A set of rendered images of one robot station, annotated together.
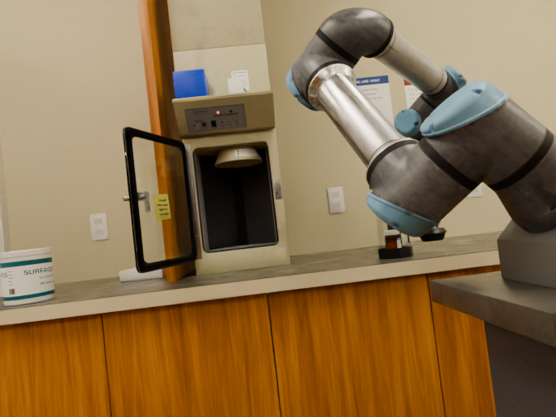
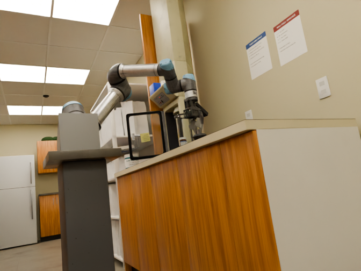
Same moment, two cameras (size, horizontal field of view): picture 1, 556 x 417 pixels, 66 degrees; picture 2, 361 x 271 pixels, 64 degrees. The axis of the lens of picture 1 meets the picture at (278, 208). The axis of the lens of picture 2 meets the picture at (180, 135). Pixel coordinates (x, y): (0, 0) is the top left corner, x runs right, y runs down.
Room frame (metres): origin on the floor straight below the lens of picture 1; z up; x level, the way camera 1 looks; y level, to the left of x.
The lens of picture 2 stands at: (0.51, -1.95, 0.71)
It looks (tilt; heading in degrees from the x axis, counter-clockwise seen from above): 10 degrees up; 65
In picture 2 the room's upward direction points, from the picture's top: 7 degrees counter-clockwise
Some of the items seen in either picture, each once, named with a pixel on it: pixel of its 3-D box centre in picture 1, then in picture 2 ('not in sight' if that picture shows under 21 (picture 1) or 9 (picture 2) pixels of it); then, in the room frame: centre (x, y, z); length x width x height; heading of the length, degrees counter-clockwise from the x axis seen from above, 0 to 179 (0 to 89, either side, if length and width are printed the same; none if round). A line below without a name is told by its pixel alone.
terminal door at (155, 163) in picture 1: (163, 200); (146, 135); (1.27, 0.34, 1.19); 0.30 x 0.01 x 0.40; 161
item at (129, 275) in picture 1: (147, 272); not in sight; (1.57, 0.50, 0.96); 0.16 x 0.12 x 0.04; 84
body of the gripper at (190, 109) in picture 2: not in sight; (192, 108); (1.31, -0.48, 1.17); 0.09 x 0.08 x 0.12; 19
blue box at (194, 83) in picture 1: (192, 88); (157, 90); (1.38, 0.24, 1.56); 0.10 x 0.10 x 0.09; 3
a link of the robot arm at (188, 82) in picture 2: not in sight; (188, 84); (1.31, -0.47, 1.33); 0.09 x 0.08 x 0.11; 144
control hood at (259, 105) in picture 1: (225, 113); (163, 96); (1.39, 0.14, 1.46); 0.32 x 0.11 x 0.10; 93
